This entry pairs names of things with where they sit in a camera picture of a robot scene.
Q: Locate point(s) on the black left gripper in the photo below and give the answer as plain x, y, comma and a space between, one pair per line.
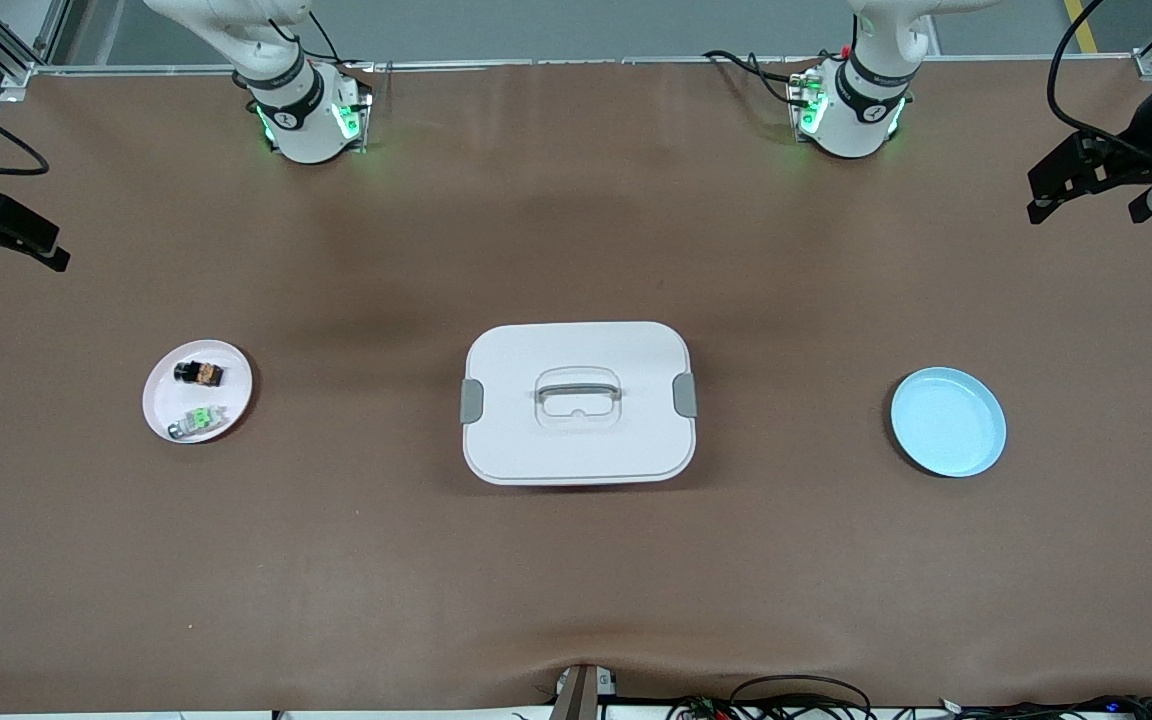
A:
1135, 146

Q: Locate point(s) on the orange and black switch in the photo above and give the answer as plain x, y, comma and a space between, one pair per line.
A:
199, 374

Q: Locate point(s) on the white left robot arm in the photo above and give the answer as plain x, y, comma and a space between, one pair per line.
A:
856, 110

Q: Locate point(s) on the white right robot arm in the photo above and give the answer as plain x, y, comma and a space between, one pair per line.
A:
301, 110

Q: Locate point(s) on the pale pink round plate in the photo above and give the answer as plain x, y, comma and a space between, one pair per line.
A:
221, 405

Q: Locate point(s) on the light blue round plate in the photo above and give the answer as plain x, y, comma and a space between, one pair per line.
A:
948, 422

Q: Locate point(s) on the white lidded storage box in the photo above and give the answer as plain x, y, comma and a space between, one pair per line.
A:
576, 450

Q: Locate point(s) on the green push button switch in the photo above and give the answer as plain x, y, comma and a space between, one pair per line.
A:
200, 420

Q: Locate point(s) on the metal table edge bracket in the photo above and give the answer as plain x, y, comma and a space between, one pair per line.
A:
581, 695

